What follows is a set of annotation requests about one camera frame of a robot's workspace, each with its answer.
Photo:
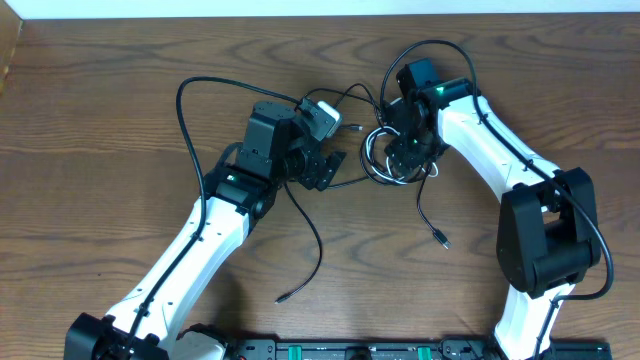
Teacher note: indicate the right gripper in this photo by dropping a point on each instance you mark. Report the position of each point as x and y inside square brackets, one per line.
[404, 157]

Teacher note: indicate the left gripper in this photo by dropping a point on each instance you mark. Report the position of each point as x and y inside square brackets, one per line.
[313, 181]

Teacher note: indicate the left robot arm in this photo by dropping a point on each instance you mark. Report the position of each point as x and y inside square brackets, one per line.
[281, 143]

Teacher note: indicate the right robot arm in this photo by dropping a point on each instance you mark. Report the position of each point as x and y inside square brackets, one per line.
[549, 246]

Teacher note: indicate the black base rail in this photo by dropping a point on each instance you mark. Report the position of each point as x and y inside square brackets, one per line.
[360, 350]

